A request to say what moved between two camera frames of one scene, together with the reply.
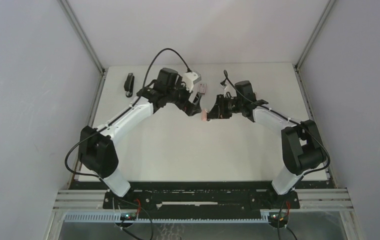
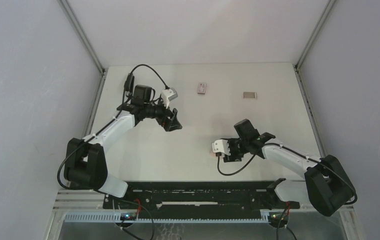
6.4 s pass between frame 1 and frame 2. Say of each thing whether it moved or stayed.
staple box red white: stayed
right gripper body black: moved
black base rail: stayed
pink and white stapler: moved
